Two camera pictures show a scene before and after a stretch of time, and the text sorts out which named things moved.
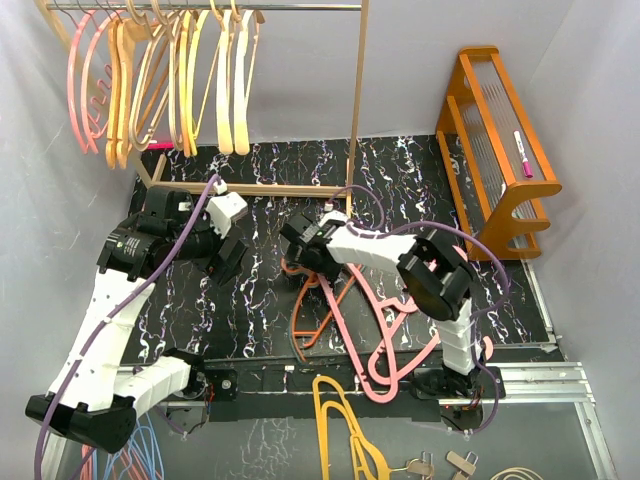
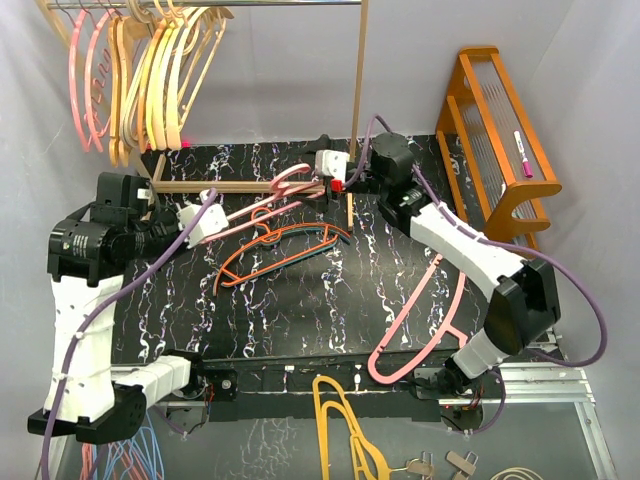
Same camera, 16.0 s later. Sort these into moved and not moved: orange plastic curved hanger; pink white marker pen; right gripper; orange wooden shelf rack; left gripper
Moved: left gripper; orange plastic curved hanger; right gripper
Not moved: orange wooden shelf rack; pink white marker pen
